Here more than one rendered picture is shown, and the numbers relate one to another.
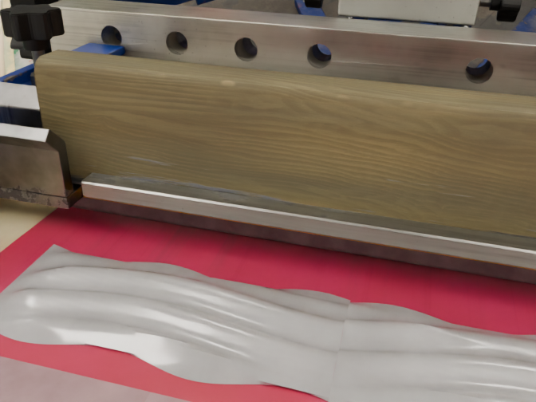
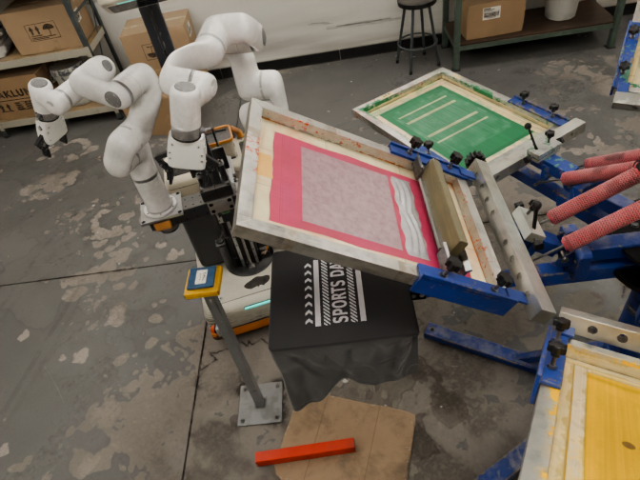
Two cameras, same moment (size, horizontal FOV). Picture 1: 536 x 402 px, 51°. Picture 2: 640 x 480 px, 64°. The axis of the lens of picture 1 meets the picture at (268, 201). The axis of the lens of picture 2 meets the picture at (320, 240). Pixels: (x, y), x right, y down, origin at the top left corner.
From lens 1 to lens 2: 1.38 m
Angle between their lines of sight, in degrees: 44
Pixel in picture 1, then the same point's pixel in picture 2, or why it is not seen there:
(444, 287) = (429, 231)
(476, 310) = (426, 233)
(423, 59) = (501, 230)
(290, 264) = (423, 211)
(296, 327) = (409, 209)
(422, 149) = (442, 207)
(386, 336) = (412, 218)
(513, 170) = (444, 217)
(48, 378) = (387, 185)
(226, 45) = (486, 195)
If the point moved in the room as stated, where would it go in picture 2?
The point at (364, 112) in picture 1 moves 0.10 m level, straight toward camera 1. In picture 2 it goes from (443, 196) to (410, 203)
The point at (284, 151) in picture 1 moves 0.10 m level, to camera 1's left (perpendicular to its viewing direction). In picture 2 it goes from (435, 194) to (416, 178)
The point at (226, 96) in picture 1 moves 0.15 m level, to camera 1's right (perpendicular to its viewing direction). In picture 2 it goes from (438, 182) to (470, 208)
